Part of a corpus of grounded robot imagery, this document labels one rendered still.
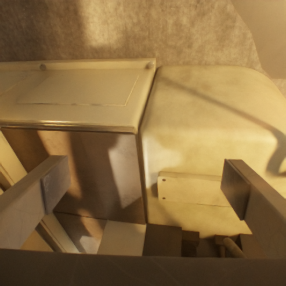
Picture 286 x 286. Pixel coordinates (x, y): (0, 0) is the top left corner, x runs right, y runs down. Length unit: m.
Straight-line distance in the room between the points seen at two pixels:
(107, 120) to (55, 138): 0.21
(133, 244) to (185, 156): 0.56
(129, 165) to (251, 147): 0.43
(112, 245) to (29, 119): 0.70
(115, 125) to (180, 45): 0.62
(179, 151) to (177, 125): 0.09
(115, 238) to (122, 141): 0.59
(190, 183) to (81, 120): 0.47
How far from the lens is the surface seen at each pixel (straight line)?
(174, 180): 0.80
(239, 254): 0.58
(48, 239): 1.45
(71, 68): 1.32
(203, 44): 1.18
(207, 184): 0.82
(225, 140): 0.71
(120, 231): 1.16
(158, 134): 0.69
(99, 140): 0.74
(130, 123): 0.72
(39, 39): 1.41
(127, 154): 0.75
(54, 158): 0.17
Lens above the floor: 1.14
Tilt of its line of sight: 48 degrees down
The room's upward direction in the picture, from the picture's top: 166 degrees counter-clockwise
